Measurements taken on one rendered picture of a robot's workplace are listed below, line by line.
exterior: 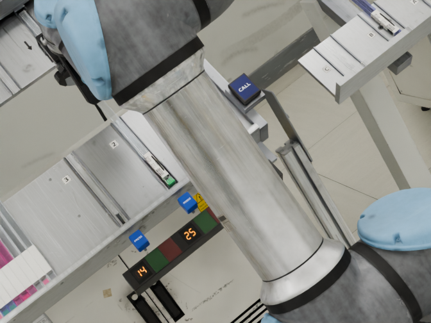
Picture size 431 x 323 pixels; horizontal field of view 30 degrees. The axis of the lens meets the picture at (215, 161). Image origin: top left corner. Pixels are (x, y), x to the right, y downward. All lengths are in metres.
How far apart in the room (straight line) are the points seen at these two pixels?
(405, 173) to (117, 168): 0.67
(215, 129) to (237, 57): 2.77
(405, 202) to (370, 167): 1.70
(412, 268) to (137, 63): 0.38
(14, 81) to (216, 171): 0.84
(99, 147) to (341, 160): 1.41
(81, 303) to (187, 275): 0.25
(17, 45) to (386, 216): 0.96
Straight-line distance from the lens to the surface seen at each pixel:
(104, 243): 1.43
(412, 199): 0.98
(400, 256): 0.94
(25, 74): 1.64
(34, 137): 3.39
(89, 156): 1.52
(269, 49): 3.69
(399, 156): 1.81
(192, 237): 1.44
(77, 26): 0.84
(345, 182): 2.66
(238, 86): 1.49
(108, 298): 1.82
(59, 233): 1.48
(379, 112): 1.76
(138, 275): 1.43
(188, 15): 0.87
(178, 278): 1.86
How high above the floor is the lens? 1.30
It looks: 23 degrees down
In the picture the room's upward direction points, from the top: 33 degrees counter-clockwise
